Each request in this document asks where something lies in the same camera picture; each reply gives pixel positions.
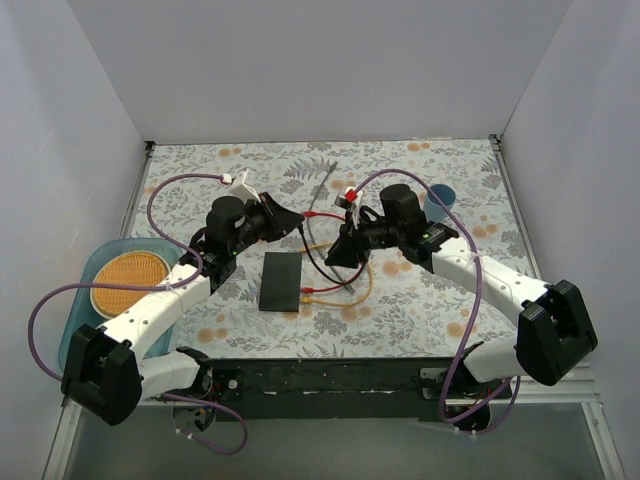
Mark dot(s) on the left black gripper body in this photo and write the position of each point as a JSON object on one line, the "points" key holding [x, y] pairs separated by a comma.
{"points": [[269, 221]]}

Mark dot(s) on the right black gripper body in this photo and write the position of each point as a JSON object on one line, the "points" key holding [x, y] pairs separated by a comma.
{"points": [[358, 238]]}

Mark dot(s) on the black network switch box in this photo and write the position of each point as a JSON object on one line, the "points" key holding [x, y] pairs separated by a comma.
{"points": [[280, 282]]}

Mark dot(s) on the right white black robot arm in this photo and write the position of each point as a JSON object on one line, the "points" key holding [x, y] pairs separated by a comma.
{"points": [[554, 331]]}

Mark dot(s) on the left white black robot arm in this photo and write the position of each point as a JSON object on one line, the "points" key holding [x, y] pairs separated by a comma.
{"points": [[107, 370]]}

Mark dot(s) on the blue plastic cup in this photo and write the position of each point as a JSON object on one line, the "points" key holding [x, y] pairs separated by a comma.
{"points": [[439, 198]]}

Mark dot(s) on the floral patterned table mat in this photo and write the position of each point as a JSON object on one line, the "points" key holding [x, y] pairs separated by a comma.
{"points": [[393, 309]]}

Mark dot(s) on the orange woven round plate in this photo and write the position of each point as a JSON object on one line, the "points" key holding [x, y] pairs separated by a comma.
{"points": [[137, 268]]}

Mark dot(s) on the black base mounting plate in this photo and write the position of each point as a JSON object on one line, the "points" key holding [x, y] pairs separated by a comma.
{"points": [[321, 388]]}

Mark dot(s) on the teal plastic tray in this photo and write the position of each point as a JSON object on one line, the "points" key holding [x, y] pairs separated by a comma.
{"points": [[82, 311]]}

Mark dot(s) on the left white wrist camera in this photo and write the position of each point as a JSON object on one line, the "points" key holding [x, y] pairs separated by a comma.
{"points": [[240, 187]]}

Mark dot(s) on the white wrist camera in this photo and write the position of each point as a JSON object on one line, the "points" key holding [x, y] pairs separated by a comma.
{"points": [[240, 187], [350, 200]]}

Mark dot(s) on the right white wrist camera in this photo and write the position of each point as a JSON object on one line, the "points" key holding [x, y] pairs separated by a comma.
{"points": [[350, 200]]}

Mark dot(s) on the aluminium frame rail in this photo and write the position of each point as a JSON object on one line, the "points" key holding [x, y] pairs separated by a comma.
{"points": [[577, 387]]}

